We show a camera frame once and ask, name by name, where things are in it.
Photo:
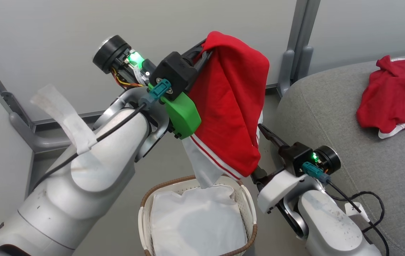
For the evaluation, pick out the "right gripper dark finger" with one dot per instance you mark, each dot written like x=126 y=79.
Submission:
x=259 y=175
x=273 y=137

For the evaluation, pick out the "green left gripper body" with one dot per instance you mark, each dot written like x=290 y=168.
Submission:
x=182 y=115

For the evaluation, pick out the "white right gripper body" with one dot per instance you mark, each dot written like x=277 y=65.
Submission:
x=280 y=188

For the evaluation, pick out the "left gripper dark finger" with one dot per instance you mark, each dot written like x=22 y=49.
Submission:
x=203 y=61
x=196 y=49

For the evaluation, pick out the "red garment with white trim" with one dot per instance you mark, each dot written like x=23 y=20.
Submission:
x=230 y=99

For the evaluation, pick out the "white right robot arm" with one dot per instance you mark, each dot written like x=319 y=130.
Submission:
x=330 y=227

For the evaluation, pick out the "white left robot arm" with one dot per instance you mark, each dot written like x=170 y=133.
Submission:
x=81 y=185

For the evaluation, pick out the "grey fabric sofa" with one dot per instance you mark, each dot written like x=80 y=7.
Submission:
x=330 y=113

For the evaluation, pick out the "white woven laundry basket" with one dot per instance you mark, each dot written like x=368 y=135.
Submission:
x=244 y=204

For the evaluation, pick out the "grey partition foot brace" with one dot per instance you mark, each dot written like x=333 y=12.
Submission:
x=304 y=62
x=38 y=140
x=286 y=71

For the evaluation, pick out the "small white tape tag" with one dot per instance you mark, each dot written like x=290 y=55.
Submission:
x=357 y=209

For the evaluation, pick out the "white basket liner cloth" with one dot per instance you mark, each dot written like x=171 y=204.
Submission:
x=195 y=224

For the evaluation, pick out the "large white tape tag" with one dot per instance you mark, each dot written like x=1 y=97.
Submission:
x=67 y=117

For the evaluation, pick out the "crumpled red garment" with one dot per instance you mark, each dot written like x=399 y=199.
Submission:
x=387 y=96

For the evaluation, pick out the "grey partition base rail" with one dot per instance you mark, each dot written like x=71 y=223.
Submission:
x=188 y=101

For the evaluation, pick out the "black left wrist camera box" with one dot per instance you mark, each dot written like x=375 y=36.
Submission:
x=175 y=71

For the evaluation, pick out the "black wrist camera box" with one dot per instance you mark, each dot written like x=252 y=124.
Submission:
x=175 y=71
x=299 y=156

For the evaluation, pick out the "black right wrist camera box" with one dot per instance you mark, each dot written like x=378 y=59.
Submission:
x=299 y=156

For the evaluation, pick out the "grey partition post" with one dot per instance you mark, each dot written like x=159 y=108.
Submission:
x=303 y=21

